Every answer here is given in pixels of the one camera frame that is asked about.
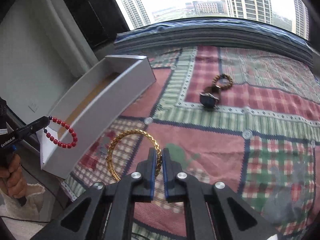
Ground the gold chain bangle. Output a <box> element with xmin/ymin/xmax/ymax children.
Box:
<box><xmin>106</xmin><ymin>128</ymin><xmax>163</xmax><ymax>183</ymax></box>

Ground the red bead bracelet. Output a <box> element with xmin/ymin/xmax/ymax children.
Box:
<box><xmin>43</xmin><ymin>115</ymin><xmax>78</xmax><ymax>149</ymax></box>

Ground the brown wooden bead bracelet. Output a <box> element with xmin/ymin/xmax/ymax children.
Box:
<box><xmin>203</xmin><ymin>73</ymin><xmax>234</xmax><ymax>93</ymax></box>

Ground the white knit sleeve forearm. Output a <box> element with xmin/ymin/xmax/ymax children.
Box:
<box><xmin>0</xmin><ymin>182</ymin><xmax>46</xmax><ymax>222</ymax></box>

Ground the person's left hand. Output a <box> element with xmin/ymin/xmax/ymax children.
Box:
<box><xmin>0</xmin><ymin>154</ymin><xmax>27</xmax><ymax>199</ymax></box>

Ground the white cardboard box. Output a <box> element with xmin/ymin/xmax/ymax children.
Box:
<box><xmin>37</xmin><ymin>55</ymin><xmax>156</xmax><ymax>179</ymax></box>

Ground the white left curtain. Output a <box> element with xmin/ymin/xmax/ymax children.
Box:
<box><xmin>38</xmin><ymin>0</ymin><xmax>98</xmax><ymax>77</ymax></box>

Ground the patchwork plaid quilt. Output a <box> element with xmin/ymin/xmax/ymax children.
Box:
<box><xmin>61</xmin><ymin>46</ymin><xmax>319</xmax><ymax>239</ymax></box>

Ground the blue striped folded blanket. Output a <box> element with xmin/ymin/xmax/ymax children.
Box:
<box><xmin>114</xmin><ymin>17</ymin><xmax>313</xmax><ymax>69</ymax></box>

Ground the white wall socket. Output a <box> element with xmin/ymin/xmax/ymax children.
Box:
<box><xmin>28</xmin><ymin>102</ymin><xmax>39</xmax><ymax>113</ymax></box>

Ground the black cable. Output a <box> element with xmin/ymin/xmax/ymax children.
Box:
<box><xmin>0</xmin><ymin>214</ymin><xmax>51</xmax><ymax>224</ymax></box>

